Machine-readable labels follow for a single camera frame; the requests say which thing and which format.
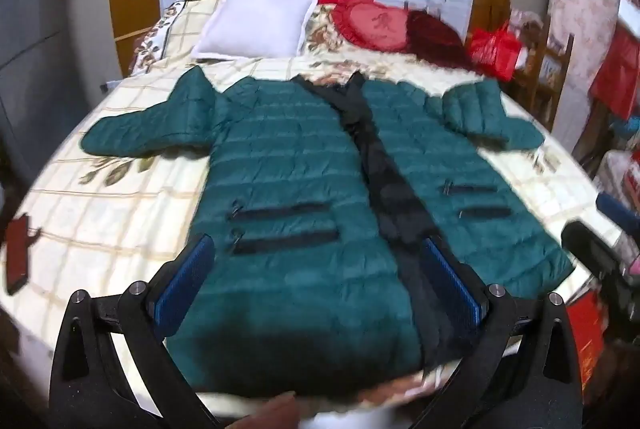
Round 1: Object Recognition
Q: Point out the bed with floral checked sheet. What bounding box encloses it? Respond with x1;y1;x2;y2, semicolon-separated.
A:
0;0;623;415

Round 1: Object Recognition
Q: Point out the red heart-shaped cushion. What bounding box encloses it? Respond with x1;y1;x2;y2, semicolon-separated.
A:
331;0;413;53

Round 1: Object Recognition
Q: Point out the dark red flat case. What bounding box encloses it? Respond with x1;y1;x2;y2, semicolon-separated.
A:
4;214;42;296

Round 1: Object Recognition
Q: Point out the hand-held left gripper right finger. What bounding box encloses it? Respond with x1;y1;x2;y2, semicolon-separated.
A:
415;236;585;429

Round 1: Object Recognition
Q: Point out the dark red velvet cushion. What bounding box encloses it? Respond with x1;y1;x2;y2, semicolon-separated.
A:
406;9;469;64

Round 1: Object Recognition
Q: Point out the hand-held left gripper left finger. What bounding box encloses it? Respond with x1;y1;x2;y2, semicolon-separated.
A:
49;233;221;429

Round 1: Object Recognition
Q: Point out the green down jacket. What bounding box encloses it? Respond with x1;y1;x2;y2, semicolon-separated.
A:
81;65;575;397

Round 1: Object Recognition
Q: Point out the red plastic bag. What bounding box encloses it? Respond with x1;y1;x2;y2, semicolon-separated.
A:
466;21;527;83

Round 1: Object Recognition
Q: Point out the white pillow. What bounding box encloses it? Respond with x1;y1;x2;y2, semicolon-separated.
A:
191;0;319;60

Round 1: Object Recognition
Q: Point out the red box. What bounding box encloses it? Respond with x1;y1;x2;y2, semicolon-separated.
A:
566;293;609;376

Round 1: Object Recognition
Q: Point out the pink floral cloth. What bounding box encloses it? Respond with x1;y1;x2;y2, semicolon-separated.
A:
546;0;622;152

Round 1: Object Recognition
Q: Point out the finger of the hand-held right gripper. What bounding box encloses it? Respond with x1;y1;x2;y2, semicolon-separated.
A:
560;220;629;283
596;191;640;233

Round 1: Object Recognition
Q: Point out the wooden chair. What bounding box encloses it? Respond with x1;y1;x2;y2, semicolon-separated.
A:
514;14;576;132

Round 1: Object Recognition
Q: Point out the red hanging cloth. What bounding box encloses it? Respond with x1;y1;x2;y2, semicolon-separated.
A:
589;26;640;120

